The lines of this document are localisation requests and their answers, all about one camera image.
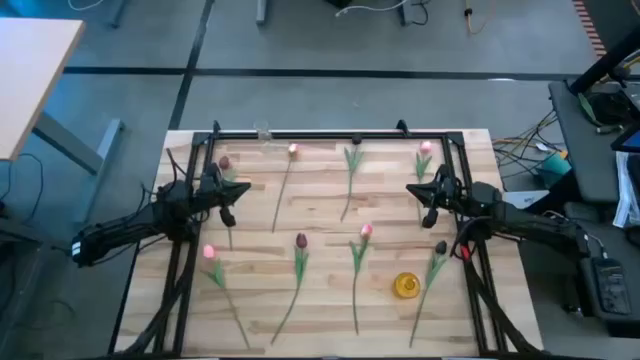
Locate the dark red artificial tulip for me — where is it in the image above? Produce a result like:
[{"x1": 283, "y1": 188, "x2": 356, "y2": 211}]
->
[
  {"x1": 218, "y1": 155, "x2": 241, "y2": 251},
  {"x1": 270, "y1": 232, "x2": 310, "y2": 346}
]

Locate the dark grey side desk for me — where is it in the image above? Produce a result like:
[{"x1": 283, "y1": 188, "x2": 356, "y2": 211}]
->
[{"x1": 547, "y1": 78, "x2": 640, "y2": 337}]

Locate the pink artificial tulip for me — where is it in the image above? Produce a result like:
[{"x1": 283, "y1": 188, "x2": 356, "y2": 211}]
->
[
  {"x1": 348, "y1": 223, "x2": 375, "y2": 336},
  {"x1": 201, "y1": 244, "x2": 251, "y2": 350},
  {"x1": 413, "y1": 140, "x2": 434, "y2": 226}
]

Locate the yellow floor cable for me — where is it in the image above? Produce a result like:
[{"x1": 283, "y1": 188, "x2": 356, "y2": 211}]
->
[{"x1": 463, "y1": 0, "x2": 499, "y2": 35}]

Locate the black diagonal beam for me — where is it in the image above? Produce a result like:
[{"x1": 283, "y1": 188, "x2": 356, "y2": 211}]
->
[{"x1": 568, "y1": 27, "x2": 640, "y2": 96}]

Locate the black metal table frame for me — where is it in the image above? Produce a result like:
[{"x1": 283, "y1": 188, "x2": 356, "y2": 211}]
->
[{"x1": 119, "y1": 118, "x2": 544, "y2": 360}]

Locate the light wood side table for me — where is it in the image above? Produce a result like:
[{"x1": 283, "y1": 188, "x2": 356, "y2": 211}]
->
[{"x1": 0, "y1": 17, "x2": 126, "y2": 226}]

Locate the black artificial tulip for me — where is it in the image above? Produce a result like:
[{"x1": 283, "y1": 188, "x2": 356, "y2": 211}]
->
[
  {"x1": 340, "y1": 132, "x2": 365, "y2": 224},
  {"x1": 408, "y1": 240, "x2": 449, "y2": 349}
]

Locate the clear glass vase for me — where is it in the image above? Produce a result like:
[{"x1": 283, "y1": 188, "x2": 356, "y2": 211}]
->
[{"x1": 253, "y1": 119, "x2": 274, "y2": 144}]

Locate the coiled black cable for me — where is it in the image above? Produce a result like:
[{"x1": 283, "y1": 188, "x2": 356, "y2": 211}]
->
[{"x1": 584, "y1": 89, "x2": 631, "y2": 126}]

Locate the dark metal floor stand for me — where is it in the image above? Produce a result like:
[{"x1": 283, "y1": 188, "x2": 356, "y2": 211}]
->
[{"x1": 0, "y1": 215, "x2": 84, "y2": 257}]

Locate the black handheld control box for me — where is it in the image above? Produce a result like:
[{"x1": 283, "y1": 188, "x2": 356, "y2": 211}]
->
[{"x1": 592, "y1": 257, "x2": 633, "y2": 316}]

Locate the teal cup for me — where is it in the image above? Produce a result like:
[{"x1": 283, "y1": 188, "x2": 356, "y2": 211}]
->
[{"x1": 542, "y1": 151, "x2": 573, "y2": 177}]

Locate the white box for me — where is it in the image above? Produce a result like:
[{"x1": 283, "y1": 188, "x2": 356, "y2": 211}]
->
[{"x1": 503, "y1": 189, "x2": 550, "y2": 210}]

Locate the blue lit screen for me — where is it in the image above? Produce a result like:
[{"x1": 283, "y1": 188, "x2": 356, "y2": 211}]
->
[{"x1": 610, "y1": 122, "x2": 640, "y2": 154}]

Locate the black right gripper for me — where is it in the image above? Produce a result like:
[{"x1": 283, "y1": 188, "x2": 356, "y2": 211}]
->
[{"x1": 405, "y1": 164, "x2": 474, "y2": 230}]

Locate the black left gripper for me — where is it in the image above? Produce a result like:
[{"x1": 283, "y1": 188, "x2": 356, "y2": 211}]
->
[{"x1": 197, "y1": 162, "x2": 252, "y2": 229}]

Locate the yellow and black cable bundle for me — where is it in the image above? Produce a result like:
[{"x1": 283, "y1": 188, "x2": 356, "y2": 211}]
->
[{"x1": 492, "y1": 109, "x2": 569, "y2": 174}]

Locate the leafless pale pink tulip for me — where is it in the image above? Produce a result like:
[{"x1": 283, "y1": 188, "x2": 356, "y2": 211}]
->
[{"x1": 271, "y1": 143, "x2": 300, "y2": 234}]

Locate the yellow glass vase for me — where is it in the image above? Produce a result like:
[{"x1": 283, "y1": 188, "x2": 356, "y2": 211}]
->
[{"x1": 392, "y1": 271, "x2": 422, "y2": 300}]

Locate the white floor cable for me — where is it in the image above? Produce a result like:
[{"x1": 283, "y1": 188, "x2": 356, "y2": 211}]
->
[{"x1": 333, "y1": 0, "x2": 409, "y2": 18}]

